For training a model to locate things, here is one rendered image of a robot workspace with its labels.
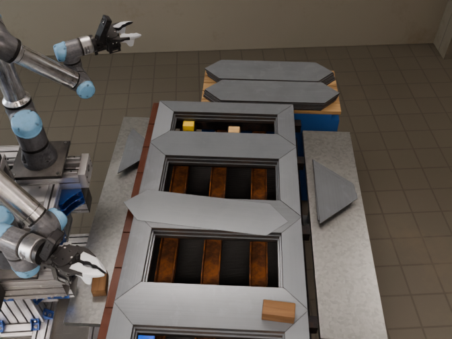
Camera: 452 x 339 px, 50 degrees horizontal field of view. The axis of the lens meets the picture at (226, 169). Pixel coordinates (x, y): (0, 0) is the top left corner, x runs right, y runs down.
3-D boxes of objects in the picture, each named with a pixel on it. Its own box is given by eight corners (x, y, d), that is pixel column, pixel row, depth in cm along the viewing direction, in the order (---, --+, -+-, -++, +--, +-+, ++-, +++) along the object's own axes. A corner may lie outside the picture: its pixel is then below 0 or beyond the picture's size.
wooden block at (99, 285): (95, 276, 216) (93, 270, 213) (109, 275, 217) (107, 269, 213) (93, 296, 209) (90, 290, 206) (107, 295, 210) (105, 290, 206)
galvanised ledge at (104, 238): (157, 121, 292) (157, 118, 290) (112, 327, 203) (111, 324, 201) (124, 120, 293) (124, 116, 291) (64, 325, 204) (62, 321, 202)
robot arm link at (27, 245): (33, 228, 137) (13, 247, 131) (47, 233, 136) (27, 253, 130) (39, 245, 142) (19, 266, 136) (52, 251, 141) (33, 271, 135)
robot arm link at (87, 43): (77, 33, 205) (83, 45, 201) (87, 31, 207) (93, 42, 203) (79, 48, 211) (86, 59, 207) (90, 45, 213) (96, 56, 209)
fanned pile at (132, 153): (153, 129, 283) (152, 124, 280) (141, 179, 256) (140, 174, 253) (132, 128, 283) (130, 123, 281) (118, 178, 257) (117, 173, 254)
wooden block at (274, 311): (294, 309, 185) (295, 303, 181) (293, 323, 181) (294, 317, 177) (262, 305, 186) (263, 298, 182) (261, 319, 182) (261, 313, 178)
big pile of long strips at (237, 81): (333, 70, 303) (335, 62, 299) (340, 111, 276) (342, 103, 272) (206, 66, 306) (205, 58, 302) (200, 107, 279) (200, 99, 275)
